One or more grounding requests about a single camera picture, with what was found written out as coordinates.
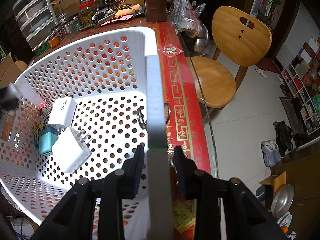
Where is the dark patterned rug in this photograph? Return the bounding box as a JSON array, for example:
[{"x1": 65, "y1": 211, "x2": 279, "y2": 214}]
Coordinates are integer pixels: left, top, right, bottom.
[{"x1": 279, "y1": 97, "x2": 307, "y2": 137}]

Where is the folded cardboard box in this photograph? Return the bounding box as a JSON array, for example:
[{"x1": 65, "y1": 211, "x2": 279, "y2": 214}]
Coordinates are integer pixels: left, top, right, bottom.
[{"x1": 0, "y1": 52, "x2": 15, "y2": 88}]

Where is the pink patterned charger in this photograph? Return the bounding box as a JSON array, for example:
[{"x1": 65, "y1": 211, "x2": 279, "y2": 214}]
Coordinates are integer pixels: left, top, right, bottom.
[{"x1": 37, "y1": 99, "x2": 52, "y2": 117}]

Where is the yellow paper card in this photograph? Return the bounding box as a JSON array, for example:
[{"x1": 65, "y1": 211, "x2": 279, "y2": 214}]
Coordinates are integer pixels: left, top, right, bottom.
[{"x1": 172, "y1": 201, "x2": 197, "y2": 233}]

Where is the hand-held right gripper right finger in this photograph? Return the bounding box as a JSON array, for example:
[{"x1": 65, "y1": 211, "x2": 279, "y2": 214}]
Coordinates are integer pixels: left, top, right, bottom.
[{"x1": 173, "y1": 145, "x2": 288, "y2": 240}]

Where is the light blue charger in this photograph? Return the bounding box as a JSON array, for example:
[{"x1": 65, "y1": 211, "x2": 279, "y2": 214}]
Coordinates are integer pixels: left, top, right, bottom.
[{"x1": 39, "y1": 126, "x2": 60, "y2": 155}]

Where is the white charger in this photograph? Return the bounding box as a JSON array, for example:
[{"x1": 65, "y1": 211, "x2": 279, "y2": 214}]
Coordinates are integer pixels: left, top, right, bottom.
[
  {"x1": 47, "y1": 97, "x2": 77, "y2": 128},
  {"x1": 51, "y1": 126, "x2": 92, "y2": 173}
]

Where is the metal basin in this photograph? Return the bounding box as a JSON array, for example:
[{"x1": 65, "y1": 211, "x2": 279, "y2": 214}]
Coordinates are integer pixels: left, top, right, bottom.
[{"x1": 271, "y1": 184, "x2": 295, "y2": 218}]

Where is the yellow green toy car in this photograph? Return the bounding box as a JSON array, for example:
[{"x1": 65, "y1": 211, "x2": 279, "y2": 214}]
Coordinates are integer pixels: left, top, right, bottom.
[{"x1": 34, "y1": 121, "x2": 48, "y2": 147}]

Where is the empty glass jar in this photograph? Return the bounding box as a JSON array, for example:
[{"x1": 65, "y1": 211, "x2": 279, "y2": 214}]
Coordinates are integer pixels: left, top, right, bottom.
[{"x1": 65, "y1": 17, "x2": 79, "y2": 38}]

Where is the glass jar of pickles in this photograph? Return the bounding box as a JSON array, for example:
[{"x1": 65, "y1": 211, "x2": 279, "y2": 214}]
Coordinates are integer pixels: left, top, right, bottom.
[{"x1": 78, "y1": 2, "x2": 98, "y2": 27}]

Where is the white printed bowl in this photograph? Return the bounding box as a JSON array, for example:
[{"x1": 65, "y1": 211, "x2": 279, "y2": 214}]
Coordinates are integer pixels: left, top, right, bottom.
[{"x1": 180, "y1": 17, "x2": 202, "y2": 38}]

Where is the wooden cabinet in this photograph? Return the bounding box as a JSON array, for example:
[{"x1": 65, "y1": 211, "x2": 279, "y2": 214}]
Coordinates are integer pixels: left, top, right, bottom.
[{"x1": 260, "y1": 135, "x2": 320, "y2": 233}]

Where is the orange jam jar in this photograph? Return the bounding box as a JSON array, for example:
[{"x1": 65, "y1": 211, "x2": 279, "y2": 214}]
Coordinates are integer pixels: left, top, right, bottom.
[{"x1": 47, "y1": 31, "x2": 63, "y2": 48}]

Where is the pair of dark shoes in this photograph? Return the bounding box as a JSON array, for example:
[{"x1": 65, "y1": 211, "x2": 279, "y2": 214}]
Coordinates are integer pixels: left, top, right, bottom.
[{"x1": 273, "y1": 120, "x2": 293, "y2": 153}]

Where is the pair of grey slippers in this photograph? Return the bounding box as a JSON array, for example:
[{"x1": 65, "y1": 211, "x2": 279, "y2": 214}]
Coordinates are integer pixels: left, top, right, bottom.
[{"x1": 261, "y1": 139, "x2": 282, "y2": 168}]

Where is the small glass jar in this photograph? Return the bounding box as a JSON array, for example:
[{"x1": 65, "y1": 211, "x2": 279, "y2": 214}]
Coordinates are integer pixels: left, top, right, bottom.
[{"x1": 57, "y1": 12, "x2": 69, "y2": 29}]

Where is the red printed tablecloth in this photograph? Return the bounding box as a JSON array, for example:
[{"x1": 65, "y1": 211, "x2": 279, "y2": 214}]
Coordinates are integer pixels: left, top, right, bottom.
[{"x1": 30, "y1": 15, "x2": 213, "y2": 240}]

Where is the yellow wrapped item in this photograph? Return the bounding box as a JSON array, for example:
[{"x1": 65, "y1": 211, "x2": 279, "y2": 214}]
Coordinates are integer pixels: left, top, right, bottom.
[{"x1": 114, "y1": 4, "x2": 142, "y2": 18}]

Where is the wooden chair with holes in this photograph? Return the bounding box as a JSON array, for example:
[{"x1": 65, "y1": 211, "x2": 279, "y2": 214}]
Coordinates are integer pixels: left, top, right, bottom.
[{"x1": 189, "y1": 6, "x2": 272, "y2": 109}]

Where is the brown mug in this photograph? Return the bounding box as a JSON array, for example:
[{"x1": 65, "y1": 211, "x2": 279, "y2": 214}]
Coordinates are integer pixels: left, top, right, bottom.
[{"x1": 145, "y1": 0, "x2": 174, "y2": 22}]

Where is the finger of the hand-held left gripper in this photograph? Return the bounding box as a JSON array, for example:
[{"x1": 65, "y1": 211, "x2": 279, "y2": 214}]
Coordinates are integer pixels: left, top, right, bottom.
[{"x1": 0, "y1": 83, "x2": 22, "y2": 115}]

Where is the brown cardboard box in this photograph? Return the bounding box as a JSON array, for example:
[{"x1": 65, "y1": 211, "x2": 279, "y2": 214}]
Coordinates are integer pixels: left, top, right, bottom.
[{"x1": 54, "y1": 0, "x2": 90, "y2": 15}]

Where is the white perforated plastic basket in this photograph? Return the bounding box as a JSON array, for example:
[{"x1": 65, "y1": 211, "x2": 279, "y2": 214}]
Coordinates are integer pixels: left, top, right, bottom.
[{"x1": 0, "y1": 26, "x2": 175, "y2": 240}]

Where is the white cube shelf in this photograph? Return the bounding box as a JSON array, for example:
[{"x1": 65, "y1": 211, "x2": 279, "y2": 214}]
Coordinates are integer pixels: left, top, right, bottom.
[{"x1": 281, "y1": 36, "x2": 320, "y2": 135}]

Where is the green plastic base basket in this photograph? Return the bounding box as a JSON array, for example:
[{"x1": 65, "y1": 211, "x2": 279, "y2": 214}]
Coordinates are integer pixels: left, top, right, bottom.
[{"x1": 34, "y1": 41, "x2": 52, "y2": 57}]

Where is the clear plastic bag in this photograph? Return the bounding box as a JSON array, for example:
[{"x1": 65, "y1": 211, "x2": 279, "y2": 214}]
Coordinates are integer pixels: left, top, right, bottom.
[{"x1": 172, "y1": 0, "x2": 210, "y2": 55}]

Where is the clear tiered dish cover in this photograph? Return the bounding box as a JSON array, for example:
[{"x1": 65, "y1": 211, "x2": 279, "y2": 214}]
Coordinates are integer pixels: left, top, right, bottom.
[{"x1": 12, "y1": 0, "x2": 60, "y2": 49}]

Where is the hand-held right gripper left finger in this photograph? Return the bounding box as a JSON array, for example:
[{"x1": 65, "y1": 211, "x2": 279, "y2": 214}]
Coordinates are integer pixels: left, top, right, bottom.
[{"x1": 31, "y1": 145, "x2": 146, "y2": 240}]

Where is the metal ring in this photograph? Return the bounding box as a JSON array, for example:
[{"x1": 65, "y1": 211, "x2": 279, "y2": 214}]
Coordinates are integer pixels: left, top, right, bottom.
[{"x1": 137, "y1": 102, "x2": 172, "y2": 129}]

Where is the potted plant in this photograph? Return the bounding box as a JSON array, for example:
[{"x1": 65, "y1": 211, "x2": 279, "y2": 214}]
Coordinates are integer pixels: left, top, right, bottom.
[{"x1": 257, "y1": 0, "x2": 285, "y2": 25}]

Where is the red diamond paper sticker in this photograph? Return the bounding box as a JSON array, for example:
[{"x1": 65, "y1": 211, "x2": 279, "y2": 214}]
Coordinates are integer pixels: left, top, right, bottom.
[{"x1": 160, "y1": 44, "x2": 184, "y2": 58}]

